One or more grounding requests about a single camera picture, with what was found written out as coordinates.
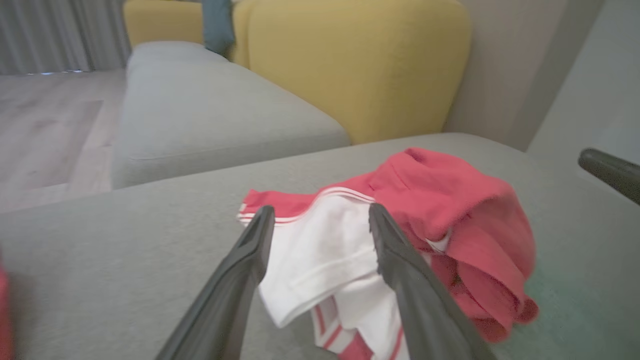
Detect teal throw pillow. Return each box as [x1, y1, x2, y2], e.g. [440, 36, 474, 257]
[201, 0, 236, 56]

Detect narrow yellow sofa back cushion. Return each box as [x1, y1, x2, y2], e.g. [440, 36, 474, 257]
[123, 0, 251, 69]

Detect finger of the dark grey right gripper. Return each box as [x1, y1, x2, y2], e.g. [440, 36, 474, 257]
[578, 148, 640, 206]

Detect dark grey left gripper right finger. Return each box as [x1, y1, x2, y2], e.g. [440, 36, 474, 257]
[368, 202, 497, 360]

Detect grey sofa seat cushion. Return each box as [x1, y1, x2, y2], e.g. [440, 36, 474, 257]
[111, 41, 352, 190]

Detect red number 23 jersey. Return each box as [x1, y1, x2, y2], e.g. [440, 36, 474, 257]
[237, 147, 540, 360]

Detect wide yellow sofa back cushion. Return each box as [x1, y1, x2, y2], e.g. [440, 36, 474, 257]
[247, 0, 472, 146]

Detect grey curtain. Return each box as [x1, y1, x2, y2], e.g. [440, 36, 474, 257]
[0, 0, 132, 76]

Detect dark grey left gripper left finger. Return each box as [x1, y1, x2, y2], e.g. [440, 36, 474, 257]
[155, 205, 276, 360]

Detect red shorts with white stripes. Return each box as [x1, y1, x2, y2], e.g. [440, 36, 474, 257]
[0, 262, 14, 360]

